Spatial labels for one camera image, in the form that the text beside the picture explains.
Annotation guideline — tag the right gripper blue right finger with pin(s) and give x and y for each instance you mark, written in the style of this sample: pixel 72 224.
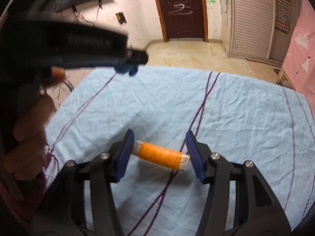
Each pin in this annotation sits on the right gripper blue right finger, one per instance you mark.
pixel 195 156

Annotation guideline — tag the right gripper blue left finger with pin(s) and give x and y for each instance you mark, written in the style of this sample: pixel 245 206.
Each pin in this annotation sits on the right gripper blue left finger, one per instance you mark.
pixel 125 149

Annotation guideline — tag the orange thread spool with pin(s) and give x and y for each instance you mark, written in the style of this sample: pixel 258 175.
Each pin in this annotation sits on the orange thread spool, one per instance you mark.
pixel 161 156

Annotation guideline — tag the person's left hand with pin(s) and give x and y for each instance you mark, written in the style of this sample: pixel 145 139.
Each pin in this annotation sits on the person's left hand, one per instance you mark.
pixel 25 110

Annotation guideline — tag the light blue bed sheet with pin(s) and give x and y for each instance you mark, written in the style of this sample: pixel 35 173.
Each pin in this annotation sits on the light blue bed sheet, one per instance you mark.
pixel 239 117

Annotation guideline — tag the pink tree-pattern curtain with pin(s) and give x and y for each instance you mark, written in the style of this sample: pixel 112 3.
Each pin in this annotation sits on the pink tree-pattern curtain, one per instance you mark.
pixel 299 61

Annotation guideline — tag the dark brown wooden door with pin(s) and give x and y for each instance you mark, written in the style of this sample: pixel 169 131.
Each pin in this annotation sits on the dark brown wooden door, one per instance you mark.
pixel 183 19

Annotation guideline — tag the white louvred wardrobe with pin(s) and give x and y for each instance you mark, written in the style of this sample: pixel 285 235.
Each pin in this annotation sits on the white louvred wardrobe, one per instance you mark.
pixel 248 30

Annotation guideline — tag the colourful wall poster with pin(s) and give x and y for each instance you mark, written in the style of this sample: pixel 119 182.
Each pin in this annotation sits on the colourful wall poster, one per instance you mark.
pixel 283 16

